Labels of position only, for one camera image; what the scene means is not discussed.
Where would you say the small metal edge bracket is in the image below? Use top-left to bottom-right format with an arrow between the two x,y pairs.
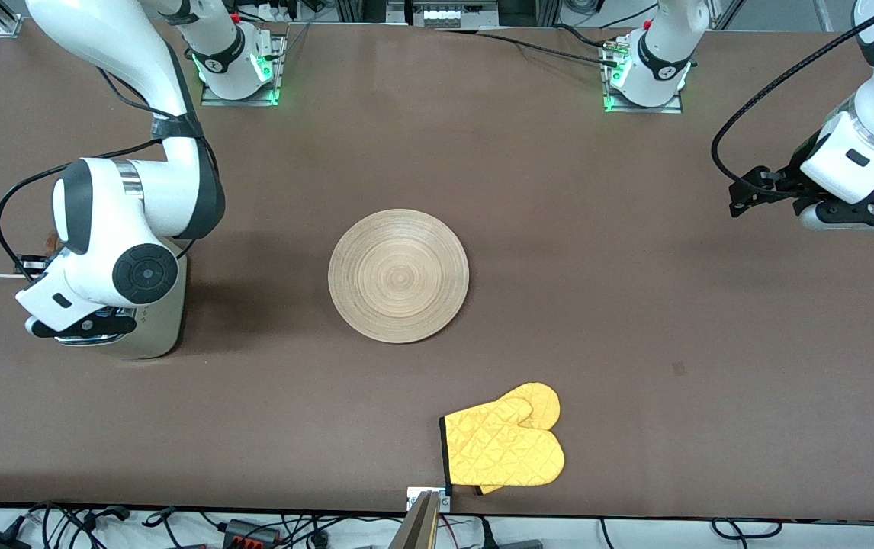
406,486 -> 452,513

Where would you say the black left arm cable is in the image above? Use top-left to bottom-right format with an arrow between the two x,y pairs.
711,0 -> 874,188

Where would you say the silver two-slot toaster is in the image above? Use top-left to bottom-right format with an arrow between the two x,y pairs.
54,255 -> 188,360

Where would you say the wooden beam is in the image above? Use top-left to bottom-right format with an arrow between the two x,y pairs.
387,490 -> 442,549

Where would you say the round wooden plate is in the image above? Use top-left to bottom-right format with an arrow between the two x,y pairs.
328,209 -> 471,345

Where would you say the black orange connector box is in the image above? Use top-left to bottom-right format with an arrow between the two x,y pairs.
222,518 -> 283,547

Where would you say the black floor cable bundle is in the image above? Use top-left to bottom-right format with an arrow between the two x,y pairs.
25,502 -> 133,536

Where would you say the white power strip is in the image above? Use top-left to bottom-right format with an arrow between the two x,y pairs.
406,0 -> 500,30

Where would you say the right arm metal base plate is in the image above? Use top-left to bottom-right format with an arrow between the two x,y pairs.
201,30 -> 286,107

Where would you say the thin black table cable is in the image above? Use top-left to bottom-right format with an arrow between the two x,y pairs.
475,30 -> 621,68

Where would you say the yellow quilted oven mitt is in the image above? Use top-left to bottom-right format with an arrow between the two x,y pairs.
439,382 -> 565,496

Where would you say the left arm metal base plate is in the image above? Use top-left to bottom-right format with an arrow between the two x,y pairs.
602,34 -> 684,114

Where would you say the thick black table cable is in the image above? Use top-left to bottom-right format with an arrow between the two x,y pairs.
555,23 -> 622,51

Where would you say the aluminium frame behind table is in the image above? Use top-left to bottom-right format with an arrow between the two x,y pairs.
334,0 -> 564,30

